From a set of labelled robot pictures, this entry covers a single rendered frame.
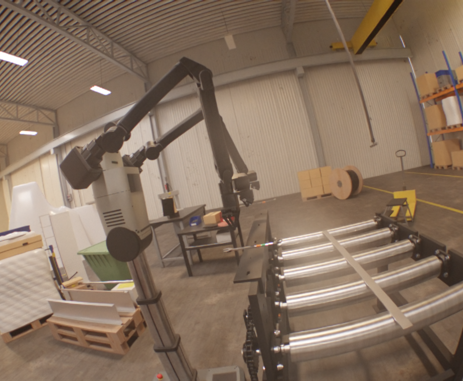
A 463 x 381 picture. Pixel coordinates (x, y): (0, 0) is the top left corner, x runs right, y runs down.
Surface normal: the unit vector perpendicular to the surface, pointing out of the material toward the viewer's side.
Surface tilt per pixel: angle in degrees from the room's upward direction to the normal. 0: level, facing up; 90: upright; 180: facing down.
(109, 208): 100
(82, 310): 90
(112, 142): 114
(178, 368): 90
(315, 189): 90
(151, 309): 90
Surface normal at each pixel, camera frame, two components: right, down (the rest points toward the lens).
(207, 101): 0.29, 0.47
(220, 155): 0.23, 0.26
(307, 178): -0.24, 0.12
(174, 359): 0.01, 0.07
